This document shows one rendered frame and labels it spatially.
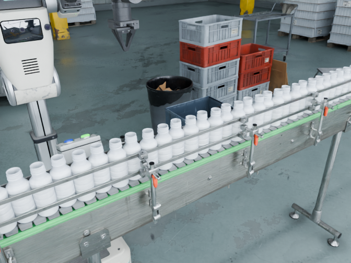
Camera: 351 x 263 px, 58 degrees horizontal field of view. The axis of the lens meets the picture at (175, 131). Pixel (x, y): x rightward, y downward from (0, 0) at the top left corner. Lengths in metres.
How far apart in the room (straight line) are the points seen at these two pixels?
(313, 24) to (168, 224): 6.52
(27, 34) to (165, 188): 0.81
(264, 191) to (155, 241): 1.00
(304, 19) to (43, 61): 7.23
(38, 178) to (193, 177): 0.55
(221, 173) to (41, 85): 0.84
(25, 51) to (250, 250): 1.73
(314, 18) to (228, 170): 6.95
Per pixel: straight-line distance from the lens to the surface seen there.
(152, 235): 2.29
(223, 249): 2.22
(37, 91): 1.48
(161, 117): 2.99
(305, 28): 8.22
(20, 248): 1.04
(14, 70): 1.44
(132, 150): 1.02
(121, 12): 1.04
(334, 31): 7.71
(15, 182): 0.95
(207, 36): 3.35
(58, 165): 0.96
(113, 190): 1.07
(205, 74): 3.45
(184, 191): 1.21
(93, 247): 1.13
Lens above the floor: 1.65
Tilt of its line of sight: 28 degrees down
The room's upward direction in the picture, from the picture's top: 1 degrees counter-clockwise
